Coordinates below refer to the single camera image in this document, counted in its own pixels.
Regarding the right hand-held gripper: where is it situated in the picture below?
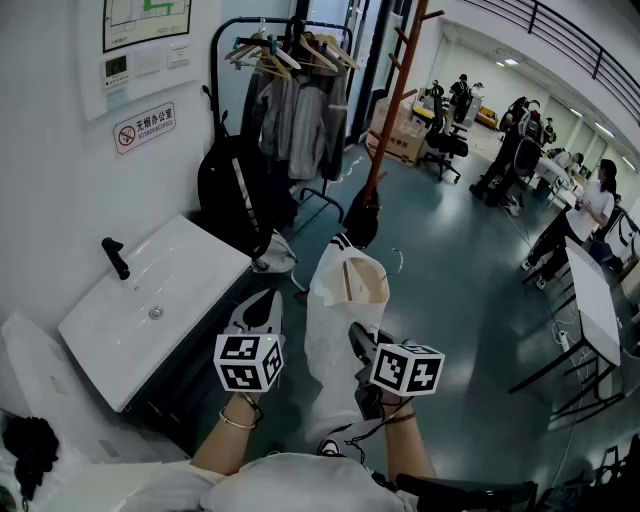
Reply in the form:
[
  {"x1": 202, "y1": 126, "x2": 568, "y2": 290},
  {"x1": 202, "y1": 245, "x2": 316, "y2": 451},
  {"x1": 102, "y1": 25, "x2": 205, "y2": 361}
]
[{"x1": 348, "y1": 322, "x2": 446, "y2": 421}]

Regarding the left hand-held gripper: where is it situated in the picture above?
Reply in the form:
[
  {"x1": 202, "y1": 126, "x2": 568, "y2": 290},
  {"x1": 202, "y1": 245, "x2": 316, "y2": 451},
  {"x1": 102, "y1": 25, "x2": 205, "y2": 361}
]
[{"x1": 213, "y1": 288, "x2": 286, "y2": 394}]

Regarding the white garment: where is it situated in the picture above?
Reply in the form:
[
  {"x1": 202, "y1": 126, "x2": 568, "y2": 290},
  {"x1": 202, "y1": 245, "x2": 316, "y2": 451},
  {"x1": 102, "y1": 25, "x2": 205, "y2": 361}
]
[{"x1": 303, "y1": 232, "x2": 391, "y2": 444}]

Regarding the orange wooden coat stand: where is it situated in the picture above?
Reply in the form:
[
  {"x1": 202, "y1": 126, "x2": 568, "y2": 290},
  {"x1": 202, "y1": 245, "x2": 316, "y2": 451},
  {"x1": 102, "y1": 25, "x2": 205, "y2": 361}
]
[{"x1": 358, "y1": 0, "x2": 446, "y2": 211}]

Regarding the person's right forearm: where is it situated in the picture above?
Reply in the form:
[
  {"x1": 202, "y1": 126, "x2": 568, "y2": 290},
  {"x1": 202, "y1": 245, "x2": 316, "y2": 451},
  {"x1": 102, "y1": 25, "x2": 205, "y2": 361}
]
[{"x1": 382, "y1": 394, "x2": 436, "y2": 484}]

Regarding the person's left forearm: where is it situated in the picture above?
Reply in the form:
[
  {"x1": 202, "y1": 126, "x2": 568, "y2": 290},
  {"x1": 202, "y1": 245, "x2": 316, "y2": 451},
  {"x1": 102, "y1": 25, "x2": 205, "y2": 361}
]
[{"x1": 192, "y1": 392, "x2": 266, "y2": 476}]

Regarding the light grey bag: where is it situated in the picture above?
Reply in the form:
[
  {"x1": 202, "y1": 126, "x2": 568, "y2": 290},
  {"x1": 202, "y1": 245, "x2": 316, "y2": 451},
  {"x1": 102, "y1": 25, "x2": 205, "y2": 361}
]
[{"x1": 251, "y1": 228, "x2": 300, "y2": 275}]

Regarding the dark sink cabinet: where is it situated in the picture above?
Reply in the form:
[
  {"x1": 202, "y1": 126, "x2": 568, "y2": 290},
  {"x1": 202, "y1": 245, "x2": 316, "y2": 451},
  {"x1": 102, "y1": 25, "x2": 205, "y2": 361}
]
[{"x1": 119, "y1": 269, "x2": 281, "y2": 459}]

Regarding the white sink basin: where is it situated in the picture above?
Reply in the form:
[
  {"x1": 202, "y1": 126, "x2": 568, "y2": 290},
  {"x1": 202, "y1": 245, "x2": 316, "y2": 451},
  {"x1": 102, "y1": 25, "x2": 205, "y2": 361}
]
[{"x1": 57, "y1": 214, "x2": 253, "y2": 414}]

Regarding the black hanging bag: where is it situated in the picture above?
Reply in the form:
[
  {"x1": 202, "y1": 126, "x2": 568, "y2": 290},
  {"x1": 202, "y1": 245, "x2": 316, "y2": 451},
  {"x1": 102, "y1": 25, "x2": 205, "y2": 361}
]
[{"x1": 342, "y1": 187, "x2": 382, "y2": 250}]

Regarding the black backpack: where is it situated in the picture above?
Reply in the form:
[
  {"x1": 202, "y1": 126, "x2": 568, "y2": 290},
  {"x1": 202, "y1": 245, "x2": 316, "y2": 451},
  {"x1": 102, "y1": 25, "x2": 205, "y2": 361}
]
[{"x1": 197, "y1": 112, "x2": 275, "y2": 261}]

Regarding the person's white shirt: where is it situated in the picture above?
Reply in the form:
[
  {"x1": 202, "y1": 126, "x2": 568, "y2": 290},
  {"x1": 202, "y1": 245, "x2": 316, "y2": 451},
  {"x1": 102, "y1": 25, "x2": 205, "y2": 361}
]
[{"x1": 29, "y1": 452, "x2": 416, "y2": 512}]

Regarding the black faucet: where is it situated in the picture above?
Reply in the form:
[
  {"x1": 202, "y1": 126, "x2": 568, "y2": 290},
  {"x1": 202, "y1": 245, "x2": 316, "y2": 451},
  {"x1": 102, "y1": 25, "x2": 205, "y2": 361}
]
[{"x1": 101, "y1": 237, "x2": 131, "y2": 281}]

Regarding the black worn rig bar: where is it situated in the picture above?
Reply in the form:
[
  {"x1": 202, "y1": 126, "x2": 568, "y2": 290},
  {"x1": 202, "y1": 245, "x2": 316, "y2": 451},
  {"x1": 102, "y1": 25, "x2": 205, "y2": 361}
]
[{"x1": 369, "y1": 469, "x2": 540, "y2": 512}]

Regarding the light grey zip jacket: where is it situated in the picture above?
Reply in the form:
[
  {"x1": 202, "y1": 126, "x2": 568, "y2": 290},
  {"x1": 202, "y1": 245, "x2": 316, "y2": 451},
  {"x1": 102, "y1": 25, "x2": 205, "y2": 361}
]
[{"x1": 259, "y1": 62, "x2": 349, "y2": 182}]

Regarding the dark grey jacket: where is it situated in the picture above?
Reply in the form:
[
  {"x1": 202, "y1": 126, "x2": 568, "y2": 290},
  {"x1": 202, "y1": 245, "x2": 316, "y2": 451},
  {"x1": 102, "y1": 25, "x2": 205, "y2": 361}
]
[{"x1": 241, "y1": 67, "x2": 281, "y2": 161}]

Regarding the printed cardboard box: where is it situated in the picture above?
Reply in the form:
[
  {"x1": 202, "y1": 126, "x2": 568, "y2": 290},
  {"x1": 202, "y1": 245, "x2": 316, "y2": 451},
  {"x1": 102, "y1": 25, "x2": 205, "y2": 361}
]
[{"x1": 366, "y1": 124, "x2": 430, "y2": 169}]

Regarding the no smoking sign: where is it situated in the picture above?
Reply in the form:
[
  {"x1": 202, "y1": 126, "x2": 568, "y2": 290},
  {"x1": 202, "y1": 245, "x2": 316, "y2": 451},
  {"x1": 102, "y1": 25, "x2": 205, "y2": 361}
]
[{"x1": 112, "y1": 102, "x2": 178, "y2": 159}]

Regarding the black office chair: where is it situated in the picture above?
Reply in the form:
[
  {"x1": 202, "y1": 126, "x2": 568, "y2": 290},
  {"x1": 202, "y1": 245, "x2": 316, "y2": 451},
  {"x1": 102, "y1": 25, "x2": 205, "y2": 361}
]
[{"x1": 418, "y1": 80, "x2": 471, "y2": 185}]

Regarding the white appliance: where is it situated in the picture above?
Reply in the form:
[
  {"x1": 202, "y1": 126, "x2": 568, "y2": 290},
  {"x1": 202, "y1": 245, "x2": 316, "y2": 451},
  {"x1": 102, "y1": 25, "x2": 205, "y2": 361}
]
[{"x1": 0, "y1": 309, "x2": 194, "y2": 474}]

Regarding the plain cardboard box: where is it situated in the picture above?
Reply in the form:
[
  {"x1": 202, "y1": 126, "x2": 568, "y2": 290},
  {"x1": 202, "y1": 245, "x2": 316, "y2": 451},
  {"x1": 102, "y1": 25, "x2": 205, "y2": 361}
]
[{"x1": 370, "y1": 97, "x2": 419, "y2": 134}]

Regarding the white table with black legs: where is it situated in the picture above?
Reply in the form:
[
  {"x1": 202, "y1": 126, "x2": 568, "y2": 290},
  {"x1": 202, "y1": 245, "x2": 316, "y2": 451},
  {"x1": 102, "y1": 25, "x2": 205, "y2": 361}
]
[{"x1": 507, "y1": 243, "x2": 626, "y2": 431}]

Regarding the black garment rack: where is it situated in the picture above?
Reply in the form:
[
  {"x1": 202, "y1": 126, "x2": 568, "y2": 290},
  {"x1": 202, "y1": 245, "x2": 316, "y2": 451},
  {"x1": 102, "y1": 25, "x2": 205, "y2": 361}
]
[{"x1": 209, "y1": 17, "x2": 354, "y2": 239}]

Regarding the grey mesh office chair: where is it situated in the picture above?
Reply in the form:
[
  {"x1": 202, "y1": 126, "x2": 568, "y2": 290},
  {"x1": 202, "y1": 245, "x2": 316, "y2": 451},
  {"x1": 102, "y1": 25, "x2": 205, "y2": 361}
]
[{"x1": 510, "y1": 135, "x2": 545, "y2": 180}]

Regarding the long white table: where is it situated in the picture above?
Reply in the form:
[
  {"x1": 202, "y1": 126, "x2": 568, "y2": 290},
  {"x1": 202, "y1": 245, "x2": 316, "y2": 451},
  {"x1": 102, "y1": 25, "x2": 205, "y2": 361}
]
[{"x1": 532, "y1": 155, "x2": 584, "y2": 210}]

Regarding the black framed glass door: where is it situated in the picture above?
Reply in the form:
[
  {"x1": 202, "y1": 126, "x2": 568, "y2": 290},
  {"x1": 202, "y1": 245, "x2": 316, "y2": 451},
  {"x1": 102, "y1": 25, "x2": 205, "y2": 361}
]
[{"x1": 292, "y1": 0, "x2": 401, "y2": 147}]

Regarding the framed evacuation plan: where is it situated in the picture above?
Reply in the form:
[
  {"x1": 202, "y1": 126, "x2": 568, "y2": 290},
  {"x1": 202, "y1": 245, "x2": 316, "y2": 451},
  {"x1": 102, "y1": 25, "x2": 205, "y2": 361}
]
[{"x1": 102, "y1": 0, "x2": 193, "y2": 54}]

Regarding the black metal railing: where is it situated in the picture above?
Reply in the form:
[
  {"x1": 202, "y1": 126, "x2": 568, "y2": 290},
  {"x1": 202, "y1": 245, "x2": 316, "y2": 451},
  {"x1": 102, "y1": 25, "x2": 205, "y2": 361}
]
[{"x1": 464, "y1": 0, "x2": 640, "y2": 127}]

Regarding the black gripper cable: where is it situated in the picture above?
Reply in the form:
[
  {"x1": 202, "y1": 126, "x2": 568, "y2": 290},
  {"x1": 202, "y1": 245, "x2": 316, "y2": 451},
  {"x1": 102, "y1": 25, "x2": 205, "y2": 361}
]
[{"x1": 344, "y1": 399, "x2": 416, "y2": 451}]

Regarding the black wrist strap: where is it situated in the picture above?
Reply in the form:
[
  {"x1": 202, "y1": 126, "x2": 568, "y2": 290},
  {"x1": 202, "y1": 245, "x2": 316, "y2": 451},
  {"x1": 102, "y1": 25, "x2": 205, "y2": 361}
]
[{"x1": 242, "y1": 392, "x2": 266, "y2": 426}]

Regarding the gold bracelet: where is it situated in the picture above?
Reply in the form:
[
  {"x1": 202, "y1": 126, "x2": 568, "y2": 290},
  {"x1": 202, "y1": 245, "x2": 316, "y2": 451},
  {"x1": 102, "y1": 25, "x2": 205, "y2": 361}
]
[{"x1": 218, "y1": 408, "x2": 259, "y2": 431}]

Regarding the blank white wall panel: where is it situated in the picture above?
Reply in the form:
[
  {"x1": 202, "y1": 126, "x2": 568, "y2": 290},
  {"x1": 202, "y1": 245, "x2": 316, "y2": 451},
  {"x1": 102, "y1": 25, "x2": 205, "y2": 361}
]
[{"x1": 133, "y1": 47, "x2": 165, "y2": 77}]

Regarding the wall thermostat panel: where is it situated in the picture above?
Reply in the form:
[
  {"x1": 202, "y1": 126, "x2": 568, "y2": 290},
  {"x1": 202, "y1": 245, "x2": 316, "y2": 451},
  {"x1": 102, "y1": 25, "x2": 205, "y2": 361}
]
[{"x1": 101, "y1": 54, "x2": 133, "y2": 92}]

